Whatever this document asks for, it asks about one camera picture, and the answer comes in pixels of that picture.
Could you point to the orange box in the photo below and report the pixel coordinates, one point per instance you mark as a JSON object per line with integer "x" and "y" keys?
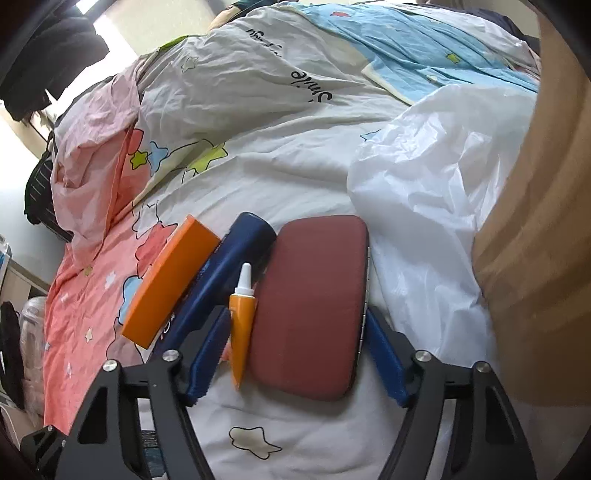
{"x": 171, "y": 281}

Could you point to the white plastic bag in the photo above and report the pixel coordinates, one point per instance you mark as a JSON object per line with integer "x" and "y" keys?
{"x": 425, "y": 184}

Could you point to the printed star quilt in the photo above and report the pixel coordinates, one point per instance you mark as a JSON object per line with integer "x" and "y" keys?
{"x": 240, "y": 152}

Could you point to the dark blue bottle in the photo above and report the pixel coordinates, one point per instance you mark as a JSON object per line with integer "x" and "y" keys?
{"x": 221, "y": 281}

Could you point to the brown wooden headboard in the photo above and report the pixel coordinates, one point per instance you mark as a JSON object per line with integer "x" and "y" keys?
{"x": 540, "y": 221}

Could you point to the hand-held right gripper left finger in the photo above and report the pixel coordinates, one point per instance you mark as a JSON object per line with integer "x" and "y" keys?
{"x": 210, "y": 355}

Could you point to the clear plastic water jug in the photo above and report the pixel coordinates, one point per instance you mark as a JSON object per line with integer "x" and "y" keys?
{"x": 34, "y": 350}

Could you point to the maroon glasses case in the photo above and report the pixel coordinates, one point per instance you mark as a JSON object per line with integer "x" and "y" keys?
{"x": 310, "y": 304}

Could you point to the dark striped cloth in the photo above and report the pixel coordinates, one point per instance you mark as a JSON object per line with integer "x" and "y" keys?
{"x": 39, "y": 189}

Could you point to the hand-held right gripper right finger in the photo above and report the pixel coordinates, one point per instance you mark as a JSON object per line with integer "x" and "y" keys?
{"x": 385, "y": 355}

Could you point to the orange tube with white cap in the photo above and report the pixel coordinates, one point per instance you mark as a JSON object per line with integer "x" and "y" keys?
{"x": 242, "y": 323}

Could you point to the black bag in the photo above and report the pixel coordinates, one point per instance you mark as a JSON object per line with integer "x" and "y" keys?
{"x": 10, "y": 350}

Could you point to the black hanging clothes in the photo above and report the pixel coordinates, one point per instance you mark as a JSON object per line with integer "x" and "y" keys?
{"x": 46, "y": 50}

